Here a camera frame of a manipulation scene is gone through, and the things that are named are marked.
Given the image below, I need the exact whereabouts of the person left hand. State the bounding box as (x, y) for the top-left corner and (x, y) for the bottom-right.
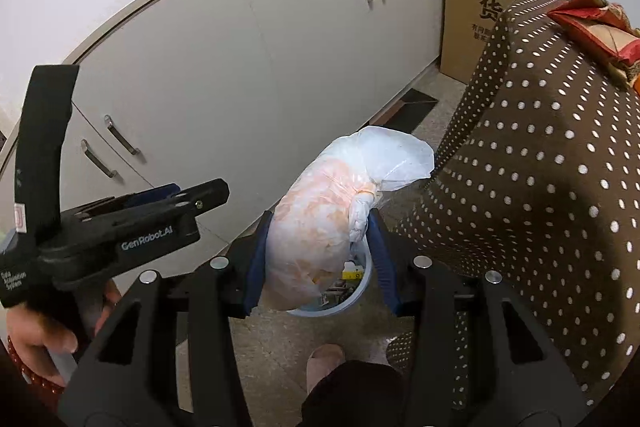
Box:
(6, 303), (78, 387)

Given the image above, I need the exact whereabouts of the pink slipper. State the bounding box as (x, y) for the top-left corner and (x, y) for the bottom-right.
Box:
(306, 343), (346, 393)

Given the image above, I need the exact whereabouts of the white plastic bag with peels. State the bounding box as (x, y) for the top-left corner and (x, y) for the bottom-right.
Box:
(260, 126), (434, 311)

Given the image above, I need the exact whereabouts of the white low cabinet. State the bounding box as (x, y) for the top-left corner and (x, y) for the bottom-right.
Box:
(0, 0), (446, 287)

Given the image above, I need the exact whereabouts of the red gold snack bag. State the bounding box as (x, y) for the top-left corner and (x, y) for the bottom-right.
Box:
(547, 0), (639, 93)

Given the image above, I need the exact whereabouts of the blue trash bin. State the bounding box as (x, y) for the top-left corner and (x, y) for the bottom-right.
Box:
(288, 239), (373, 319)

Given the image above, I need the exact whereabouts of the brown polka dot tablecloth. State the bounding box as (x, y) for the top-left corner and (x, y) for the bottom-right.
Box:
(397, 0), (639, 407)

